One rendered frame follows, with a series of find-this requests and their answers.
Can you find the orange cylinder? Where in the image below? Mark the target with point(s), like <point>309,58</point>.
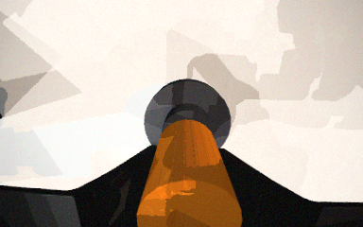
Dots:
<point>188,184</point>

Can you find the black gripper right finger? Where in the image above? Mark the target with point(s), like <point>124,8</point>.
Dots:
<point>265,203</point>

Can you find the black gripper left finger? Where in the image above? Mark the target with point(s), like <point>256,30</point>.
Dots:
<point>110,200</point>

